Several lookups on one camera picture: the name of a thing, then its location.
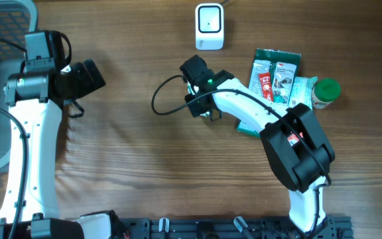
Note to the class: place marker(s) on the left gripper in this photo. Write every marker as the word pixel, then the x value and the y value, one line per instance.
pixel 89 84

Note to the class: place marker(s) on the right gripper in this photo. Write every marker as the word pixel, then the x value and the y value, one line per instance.
pixel 195 110

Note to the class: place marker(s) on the red coffee stick sachet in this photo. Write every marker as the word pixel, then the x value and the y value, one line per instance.
pixel 265 81

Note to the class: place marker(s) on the green 3M sponge pack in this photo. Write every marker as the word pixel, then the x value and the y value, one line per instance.
pixel 282 67

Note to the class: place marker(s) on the light green tissue pack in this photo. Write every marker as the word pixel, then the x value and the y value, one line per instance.
pixel 302 91

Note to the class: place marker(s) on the green lid jar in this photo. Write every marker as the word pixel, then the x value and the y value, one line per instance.
pixel 325 92

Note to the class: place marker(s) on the green white gum pack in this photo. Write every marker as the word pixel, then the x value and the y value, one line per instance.
pixel 205 114

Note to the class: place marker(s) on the red white snack packet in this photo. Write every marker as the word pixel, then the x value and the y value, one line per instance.
pixel 293 139

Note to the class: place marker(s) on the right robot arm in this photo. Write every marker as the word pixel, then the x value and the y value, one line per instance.
pixel 297 149

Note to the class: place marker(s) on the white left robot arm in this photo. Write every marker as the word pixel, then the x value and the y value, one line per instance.
pixel 36 99

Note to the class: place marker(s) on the white barcode scanner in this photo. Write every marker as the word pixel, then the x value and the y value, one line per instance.
pixel 209 26

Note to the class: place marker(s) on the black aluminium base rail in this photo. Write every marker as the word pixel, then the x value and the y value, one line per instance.
pixel 275 227

